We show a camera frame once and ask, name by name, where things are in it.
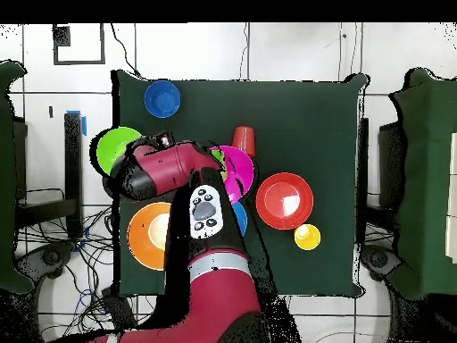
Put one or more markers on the large pink bowl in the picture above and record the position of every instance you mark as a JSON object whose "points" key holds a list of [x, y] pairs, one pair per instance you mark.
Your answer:
{"points": [[239, 171]]}

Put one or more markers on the light blue bowl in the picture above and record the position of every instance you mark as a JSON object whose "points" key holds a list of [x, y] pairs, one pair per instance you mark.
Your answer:
{"points": [[241, 218]]}

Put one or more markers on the green cup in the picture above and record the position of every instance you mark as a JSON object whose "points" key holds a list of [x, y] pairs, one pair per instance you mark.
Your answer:
{"points": [[218, 157]]}

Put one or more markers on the orange-red ribbed cup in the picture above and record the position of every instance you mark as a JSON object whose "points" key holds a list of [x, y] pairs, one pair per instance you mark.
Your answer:
{"points": [[244, 141]]}

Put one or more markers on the large orange bowl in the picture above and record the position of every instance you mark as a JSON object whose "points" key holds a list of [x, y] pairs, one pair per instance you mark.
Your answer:
{"points": [[142, 243]]}

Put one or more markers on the small dark blue bowl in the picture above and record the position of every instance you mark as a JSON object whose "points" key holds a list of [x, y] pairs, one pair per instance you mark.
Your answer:
{"points": [[162, 99]]}

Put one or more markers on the light green bowl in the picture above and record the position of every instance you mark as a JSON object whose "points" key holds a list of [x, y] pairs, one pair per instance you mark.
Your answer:
{"points": [[110, 150]]}

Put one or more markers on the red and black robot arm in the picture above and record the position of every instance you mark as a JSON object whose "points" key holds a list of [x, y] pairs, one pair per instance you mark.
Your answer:
{"points": [[221, 296]]}

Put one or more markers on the red shallow bowl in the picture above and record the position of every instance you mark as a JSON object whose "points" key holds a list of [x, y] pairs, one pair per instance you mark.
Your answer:
{"points": [[285, 200]]}

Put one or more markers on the yellow cup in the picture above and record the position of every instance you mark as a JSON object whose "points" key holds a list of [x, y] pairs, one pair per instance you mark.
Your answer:
{"points": [[309, 239]]}

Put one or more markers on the dark green tablecloth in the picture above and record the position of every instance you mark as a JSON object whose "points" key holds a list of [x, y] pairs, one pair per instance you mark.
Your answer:
{"points": [[303, 107]]}

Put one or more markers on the black power strip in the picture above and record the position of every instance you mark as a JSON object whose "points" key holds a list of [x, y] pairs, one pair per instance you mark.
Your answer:
{"points": [[119, 309]]}

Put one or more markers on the green-clothed side table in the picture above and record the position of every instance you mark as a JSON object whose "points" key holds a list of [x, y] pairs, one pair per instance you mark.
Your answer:
{"points": [[428, 178], [7, 250]]}

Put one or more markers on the black stand frame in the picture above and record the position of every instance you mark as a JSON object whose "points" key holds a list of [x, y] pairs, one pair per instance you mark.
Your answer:
{"points": [[73, 160], [363, 160]]}

